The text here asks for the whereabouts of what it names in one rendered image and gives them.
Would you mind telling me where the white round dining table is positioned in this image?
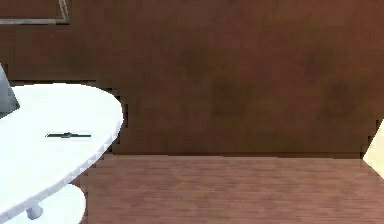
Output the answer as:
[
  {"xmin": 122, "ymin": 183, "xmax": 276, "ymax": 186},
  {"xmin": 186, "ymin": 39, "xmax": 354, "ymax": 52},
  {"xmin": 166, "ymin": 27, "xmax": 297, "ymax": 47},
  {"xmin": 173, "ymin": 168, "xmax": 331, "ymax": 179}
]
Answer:
[{"xmin": 0, "ymin": 82, "xmax": 125, "ymax": 224}]

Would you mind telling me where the thin dark pen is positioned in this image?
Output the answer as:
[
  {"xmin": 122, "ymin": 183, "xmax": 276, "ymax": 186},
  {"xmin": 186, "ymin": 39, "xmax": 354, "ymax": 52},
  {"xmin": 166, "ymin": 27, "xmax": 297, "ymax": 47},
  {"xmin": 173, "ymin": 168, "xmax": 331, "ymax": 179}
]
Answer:
[{"xmin": 45, "ymin": 132, "xmax": 92, "ymax": 139}]

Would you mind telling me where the grey laptop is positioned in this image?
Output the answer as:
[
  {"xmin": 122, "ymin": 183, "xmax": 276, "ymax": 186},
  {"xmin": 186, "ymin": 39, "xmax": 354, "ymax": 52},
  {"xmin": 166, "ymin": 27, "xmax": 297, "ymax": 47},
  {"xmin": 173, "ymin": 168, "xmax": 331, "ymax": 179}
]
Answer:
[{"xmin": 0, "ymin": 63, "xmax": 21, "ymax": 120}]

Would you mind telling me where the grey framed wall picture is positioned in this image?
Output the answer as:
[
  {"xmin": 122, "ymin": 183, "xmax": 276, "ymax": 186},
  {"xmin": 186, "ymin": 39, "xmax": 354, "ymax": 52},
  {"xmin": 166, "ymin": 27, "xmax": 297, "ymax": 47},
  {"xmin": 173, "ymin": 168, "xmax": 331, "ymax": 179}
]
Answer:
[{"xmin": 0, "ymin": 0, "xmax": 72, "ymax": 26}]

